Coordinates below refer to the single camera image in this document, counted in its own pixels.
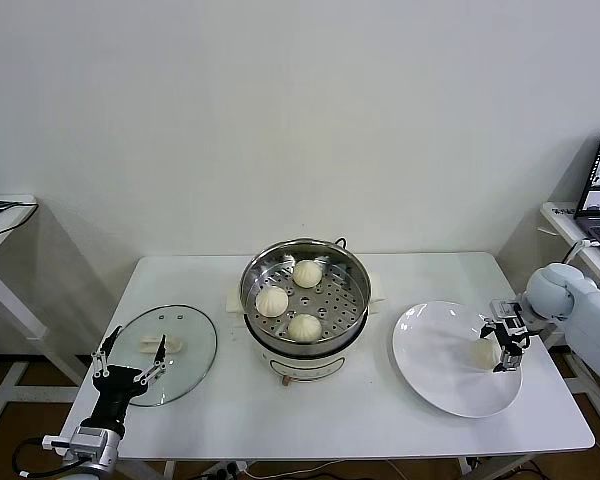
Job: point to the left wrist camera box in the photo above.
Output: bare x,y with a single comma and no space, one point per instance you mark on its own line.
87,441

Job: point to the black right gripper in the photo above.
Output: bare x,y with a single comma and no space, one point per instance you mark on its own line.
514,337

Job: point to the white side table with adapter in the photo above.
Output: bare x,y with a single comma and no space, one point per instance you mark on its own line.
10,216

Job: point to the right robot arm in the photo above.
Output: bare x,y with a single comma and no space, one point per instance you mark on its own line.
590,310

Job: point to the white steamed baozi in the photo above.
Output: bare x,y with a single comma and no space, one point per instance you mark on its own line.
307,273
305,327
485,354
271,301

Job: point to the white round plate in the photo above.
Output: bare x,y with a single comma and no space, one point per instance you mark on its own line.
430,360

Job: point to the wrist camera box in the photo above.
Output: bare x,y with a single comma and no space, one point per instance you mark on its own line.
505,307
87,441

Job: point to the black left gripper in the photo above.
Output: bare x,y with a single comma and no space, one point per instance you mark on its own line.
114,391

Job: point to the white side table with laptop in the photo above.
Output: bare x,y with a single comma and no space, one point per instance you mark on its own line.
555,216

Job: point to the white electric cooker base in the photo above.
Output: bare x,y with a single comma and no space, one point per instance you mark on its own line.
305,367

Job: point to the white power strip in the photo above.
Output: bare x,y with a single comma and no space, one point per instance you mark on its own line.
230,468

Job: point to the perforated steel steamer basket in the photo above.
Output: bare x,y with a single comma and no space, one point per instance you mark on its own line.
347,305

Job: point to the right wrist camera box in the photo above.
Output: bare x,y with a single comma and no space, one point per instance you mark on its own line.
505,307

